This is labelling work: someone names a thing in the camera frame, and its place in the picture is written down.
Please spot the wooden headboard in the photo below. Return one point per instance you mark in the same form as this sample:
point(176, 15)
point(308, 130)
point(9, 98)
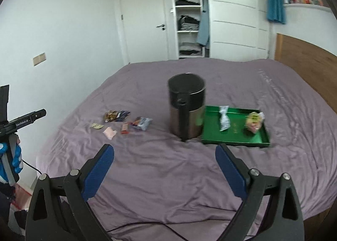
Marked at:
point(308, 59)

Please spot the pink snack packet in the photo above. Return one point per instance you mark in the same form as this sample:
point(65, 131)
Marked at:
point(109, 133)

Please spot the black grey clothes stack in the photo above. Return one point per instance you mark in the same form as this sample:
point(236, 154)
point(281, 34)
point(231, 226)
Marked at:
point(187, 23)

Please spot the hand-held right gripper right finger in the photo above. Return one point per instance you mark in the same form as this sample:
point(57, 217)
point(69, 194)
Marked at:
point(231, 172)

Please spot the hanging blue garment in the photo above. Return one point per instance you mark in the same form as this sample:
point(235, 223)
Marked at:
point(203, 27)

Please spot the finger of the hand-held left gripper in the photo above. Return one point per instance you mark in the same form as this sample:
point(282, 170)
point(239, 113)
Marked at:
point(39, 113)

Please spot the yellow snack packet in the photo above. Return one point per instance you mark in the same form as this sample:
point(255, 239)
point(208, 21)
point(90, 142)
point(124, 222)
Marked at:
point(254, 123)

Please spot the beige wall switch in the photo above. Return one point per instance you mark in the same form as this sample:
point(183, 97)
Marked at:
point(39, 59)

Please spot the dark blue snack packet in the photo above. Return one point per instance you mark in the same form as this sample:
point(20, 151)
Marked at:
point(123, 115)

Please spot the small green snack packet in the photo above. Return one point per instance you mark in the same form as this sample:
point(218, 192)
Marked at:
point(96, 125)

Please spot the person's left hand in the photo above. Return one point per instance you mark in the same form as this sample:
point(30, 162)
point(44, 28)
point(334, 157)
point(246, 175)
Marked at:
point(17, 156)

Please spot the folded black clothes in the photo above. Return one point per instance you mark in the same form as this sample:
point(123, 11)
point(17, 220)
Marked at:
point(187, 2)

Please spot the grey folded clothes stack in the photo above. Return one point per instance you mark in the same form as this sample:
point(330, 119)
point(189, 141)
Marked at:
point(189, 48)

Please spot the white wardrobe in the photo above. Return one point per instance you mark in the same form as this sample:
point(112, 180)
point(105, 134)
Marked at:
point(234, 12)

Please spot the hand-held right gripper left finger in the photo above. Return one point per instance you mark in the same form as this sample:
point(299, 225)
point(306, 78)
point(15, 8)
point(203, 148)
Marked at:
point(98, 172)

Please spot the red snack packet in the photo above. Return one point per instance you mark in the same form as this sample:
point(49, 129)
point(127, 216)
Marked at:
point(125, 128)

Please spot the brown gold snack packet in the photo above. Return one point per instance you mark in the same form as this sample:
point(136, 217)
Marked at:
point(111, 116)

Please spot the green tray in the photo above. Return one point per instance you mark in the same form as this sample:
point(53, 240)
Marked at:
point(237, 138)

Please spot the white door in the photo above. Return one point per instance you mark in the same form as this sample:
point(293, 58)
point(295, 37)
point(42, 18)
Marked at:
point(143, 19)

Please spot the steel black trash can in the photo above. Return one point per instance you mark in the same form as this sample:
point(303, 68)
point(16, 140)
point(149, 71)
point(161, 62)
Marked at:
point(185, 109)

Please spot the blue white snack packet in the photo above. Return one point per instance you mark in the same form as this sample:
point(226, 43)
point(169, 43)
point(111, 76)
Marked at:
point(142, 123)

